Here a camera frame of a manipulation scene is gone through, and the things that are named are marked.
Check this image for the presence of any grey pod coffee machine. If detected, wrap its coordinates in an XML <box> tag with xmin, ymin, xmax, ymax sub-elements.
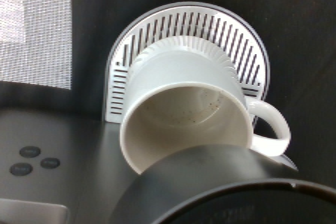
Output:
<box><xmin>0</xmin><ymin>1</ymin><xmax>336</xmax><ymax>224</ymax></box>

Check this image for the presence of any white ceramic mug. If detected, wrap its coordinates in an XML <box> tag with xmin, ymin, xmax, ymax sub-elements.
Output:
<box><xmin>119</xmin><ymin>36</ymin><xmax>290</xmax><ymax>173</ymax></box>

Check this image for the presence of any grey woven placemat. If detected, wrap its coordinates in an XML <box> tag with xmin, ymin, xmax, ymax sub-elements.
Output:
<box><xmin>0</xmin><ymin>0</ymin><xmax>71</xmax><ymax>89</ymax></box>

